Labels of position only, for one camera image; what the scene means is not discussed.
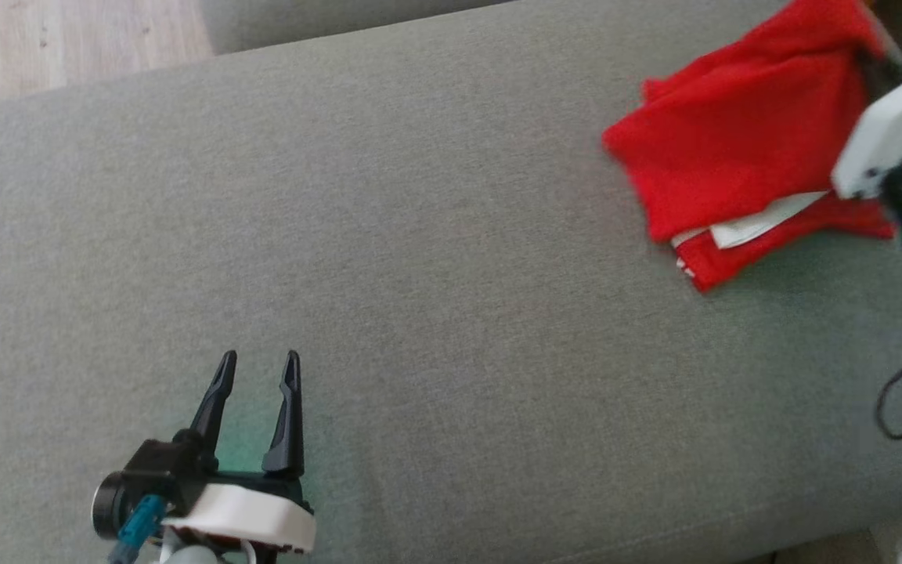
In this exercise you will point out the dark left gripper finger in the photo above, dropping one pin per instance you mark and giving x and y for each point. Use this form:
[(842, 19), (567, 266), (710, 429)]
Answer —
[(288, 431), (214, 407)]

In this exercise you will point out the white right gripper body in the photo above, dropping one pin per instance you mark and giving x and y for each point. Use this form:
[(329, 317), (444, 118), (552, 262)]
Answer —
[(897, 133)]

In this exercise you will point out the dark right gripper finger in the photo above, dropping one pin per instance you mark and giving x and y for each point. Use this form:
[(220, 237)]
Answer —
[(883, 66)]

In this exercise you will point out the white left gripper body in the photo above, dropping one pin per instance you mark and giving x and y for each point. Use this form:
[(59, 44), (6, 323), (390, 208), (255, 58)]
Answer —
[(255, 517)]

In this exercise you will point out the red basketball jersey white trim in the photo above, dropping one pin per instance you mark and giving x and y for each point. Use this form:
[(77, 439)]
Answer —
[(741, 125)]

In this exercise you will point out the red shorts white side stripe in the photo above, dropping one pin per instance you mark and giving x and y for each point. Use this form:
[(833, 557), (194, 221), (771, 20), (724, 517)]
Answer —
[(741, 254)]

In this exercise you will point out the large grey sofa ottoman cushion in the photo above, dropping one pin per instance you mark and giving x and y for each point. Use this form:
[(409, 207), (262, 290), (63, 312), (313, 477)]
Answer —
[(435, 313)]

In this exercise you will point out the grey sofa seat cushion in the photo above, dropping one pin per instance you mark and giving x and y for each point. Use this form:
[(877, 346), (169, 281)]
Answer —
[(318, 19)]

